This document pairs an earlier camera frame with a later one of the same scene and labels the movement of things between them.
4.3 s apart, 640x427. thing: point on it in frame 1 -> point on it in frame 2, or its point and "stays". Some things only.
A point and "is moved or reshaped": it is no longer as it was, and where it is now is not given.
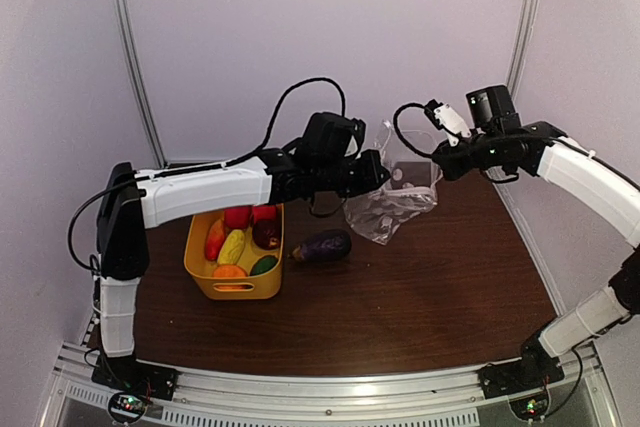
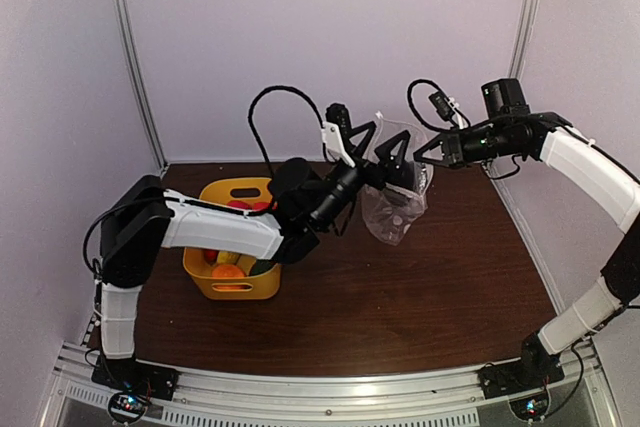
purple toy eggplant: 328,246 -> 411,175
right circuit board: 530,408 stays
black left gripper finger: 381,173 -> 383,152
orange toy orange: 229,271 stays
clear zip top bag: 410,190 is moved or reshaped
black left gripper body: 350,182 stays
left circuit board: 127,407 stays
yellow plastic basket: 200,268 stays
